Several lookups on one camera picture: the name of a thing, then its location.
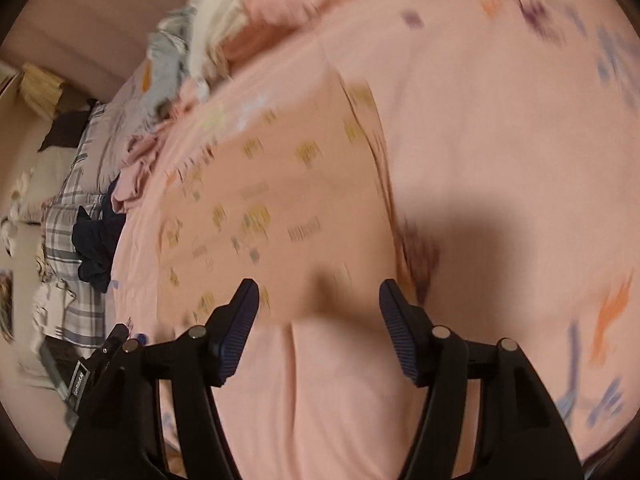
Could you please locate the dark navy garment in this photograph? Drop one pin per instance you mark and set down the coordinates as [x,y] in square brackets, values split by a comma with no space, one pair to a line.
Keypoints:
[95,245]

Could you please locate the grey garment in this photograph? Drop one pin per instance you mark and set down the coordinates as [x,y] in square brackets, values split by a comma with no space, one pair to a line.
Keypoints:
[170,55]

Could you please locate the black cloth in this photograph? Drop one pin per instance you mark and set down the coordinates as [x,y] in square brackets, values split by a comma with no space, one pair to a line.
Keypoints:
[65,130]

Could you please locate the pink crumpled garment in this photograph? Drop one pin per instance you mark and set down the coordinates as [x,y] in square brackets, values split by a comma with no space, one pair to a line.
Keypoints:
[137,170]

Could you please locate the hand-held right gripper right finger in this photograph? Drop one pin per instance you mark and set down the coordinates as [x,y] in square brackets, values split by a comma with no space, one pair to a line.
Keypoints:
[400,330]

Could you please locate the pink folded garment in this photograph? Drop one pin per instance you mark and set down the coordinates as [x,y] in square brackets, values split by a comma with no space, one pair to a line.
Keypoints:
[270,15]

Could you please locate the pink curtain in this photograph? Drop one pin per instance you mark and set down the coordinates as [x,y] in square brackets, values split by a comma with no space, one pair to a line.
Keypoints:
[100,10]

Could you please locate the orange duck print baby garment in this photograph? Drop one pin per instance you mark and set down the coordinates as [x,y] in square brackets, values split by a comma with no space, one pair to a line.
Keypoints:
[280,185]

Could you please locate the beige headboard cushion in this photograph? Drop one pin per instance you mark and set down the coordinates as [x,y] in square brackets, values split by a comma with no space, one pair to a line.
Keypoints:
[52,170]

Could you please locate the pink printed blanket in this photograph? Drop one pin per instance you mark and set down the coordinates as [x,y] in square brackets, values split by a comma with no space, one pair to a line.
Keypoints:
[500,135]

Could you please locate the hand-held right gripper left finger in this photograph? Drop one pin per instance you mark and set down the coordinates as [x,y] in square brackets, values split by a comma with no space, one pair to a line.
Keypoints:
[240,330]

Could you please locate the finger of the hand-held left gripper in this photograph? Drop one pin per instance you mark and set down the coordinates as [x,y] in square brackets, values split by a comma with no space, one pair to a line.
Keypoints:
[117,342]

